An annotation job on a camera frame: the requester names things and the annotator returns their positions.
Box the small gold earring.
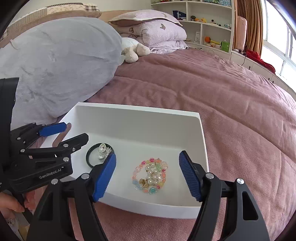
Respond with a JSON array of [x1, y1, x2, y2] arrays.
[[139, 179, 149, 188]]

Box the pink suitcase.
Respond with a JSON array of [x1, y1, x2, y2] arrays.
[[234, 16, 247, 51]]

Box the grey pillow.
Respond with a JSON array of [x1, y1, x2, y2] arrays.
[[1, 17, 122, 129]]

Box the pink bed blanket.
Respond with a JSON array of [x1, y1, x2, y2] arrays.
[[87, 49, 295, 240]]

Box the person's left hand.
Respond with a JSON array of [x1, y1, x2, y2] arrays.
[[0, 191, 36, 219]]

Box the red cloth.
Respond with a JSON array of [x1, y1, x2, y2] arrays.
[[245, 49, 275, 74]]

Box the pastel beaded bracelet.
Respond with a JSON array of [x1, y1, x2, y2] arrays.
[[131, 157, 169, 195]]

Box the window frame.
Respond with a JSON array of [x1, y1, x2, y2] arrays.
[[261, 1, 295, 89]]

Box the silver shell ring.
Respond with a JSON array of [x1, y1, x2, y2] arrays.
[[97, 143, 107, 160]]

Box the white storage box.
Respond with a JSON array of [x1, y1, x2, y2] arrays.
[[62, 103, 209, 219]]

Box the patchwork headboard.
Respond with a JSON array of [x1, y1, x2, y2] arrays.
[[1, 3, 130, 48]]

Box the pearl cluster earring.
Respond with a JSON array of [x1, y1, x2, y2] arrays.
[[145, 163, 162, 176]]

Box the white window seat cabinets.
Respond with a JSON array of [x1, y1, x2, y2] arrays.
[[230, 50, 295, 99]]

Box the silver charm earring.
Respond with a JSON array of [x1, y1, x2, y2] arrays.
[[106, 147, 113, 156]]

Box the folded lilac quilt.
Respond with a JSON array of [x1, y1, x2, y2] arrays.
[[115, 20, 188, 54]]

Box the white plush toy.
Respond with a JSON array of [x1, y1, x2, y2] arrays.
[[120, 37, 151, 63]]

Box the white display shelf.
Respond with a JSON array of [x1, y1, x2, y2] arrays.
[[151, 0, 235, 60]]

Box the three pearl hairpin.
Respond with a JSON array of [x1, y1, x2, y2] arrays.
[[146, 174, 163, 186]]

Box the dark green bangle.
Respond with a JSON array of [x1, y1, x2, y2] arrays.
[[86, 143, 109, 168]]

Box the left brown curtain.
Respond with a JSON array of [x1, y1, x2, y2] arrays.
[[232, 0, 263, 55]]

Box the top lilac pillow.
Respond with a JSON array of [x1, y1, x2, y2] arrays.
[[108, 9, 182, 27]]

